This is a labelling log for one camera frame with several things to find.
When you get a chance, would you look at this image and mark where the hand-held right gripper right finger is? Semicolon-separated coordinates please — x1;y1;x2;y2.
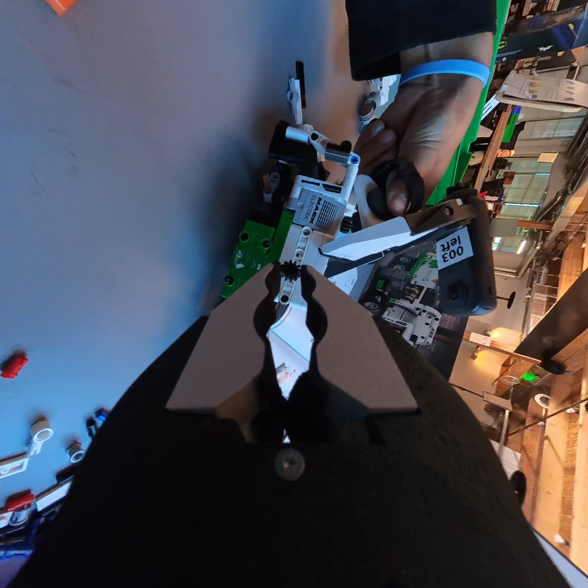
294;266;420;442

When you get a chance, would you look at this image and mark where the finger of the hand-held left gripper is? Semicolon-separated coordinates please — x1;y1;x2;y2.
318;216;416;266

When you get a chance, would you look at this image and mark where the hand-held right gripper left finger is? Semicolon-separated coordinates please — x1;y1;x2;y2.
164;263;286;444

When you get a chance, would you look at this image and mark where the white green lego truck model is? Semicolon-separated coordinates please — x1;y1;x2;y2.
220;120;364;314

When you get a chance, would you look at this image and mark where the person's left forearm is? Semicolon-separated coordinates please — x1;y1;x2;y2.
399;31;495;70

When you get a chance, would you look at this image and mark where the black lego set box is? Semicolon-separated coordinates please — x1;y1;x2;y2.
324;238;470;380

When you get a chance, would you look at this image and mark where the grey white lego wheel piece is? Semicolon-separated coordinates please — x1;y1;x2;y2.
358;91;382;134

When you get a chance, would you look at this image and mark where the blue black lego pin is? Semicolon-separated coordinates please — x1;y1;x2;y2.
85;406;110;437

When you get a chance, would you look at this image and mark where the long white lego connector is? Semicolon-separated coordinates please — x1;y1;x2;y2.
287;77;304;126

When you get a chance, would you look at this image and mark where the short white lego connector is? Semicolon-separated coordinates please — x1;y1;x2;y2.
28;415;55;456

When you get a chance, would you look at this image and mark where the white lego beam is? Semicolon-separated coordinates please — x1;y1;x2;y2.
34;480;74;513

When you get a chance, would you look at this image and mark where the white flat lego tile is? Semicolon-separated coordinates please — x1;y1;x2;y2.
0;452;29;479

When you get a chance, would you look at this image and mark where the red grey lego piece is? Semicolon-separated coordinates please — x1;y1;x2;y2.
2;490;36;527

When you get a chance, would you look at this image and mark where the person's left hand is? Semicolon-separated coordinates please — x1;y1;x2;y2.
354;73;490;217

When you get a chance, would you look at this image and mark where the white instruction booklet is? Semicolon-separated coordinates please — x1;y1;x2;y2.
268;266;364;401

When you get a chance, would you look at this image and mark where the green plastic tray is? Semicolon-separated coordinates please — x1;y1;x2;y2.
425;0;513;205

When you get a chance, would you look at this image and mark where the blue wristband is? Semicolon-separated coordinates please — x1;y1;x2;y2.
398;59;491;89

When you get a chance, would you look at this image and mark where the stack of white papers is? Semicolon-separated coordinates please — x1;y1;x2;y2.
495;69;588;114

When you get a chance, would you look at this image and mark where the black sleeve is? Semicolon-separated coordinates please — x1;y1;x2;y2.
345;0;499;82

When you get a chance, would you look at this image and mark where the dark printed box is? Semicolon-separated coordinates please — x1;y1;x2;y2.
496;4;588;63

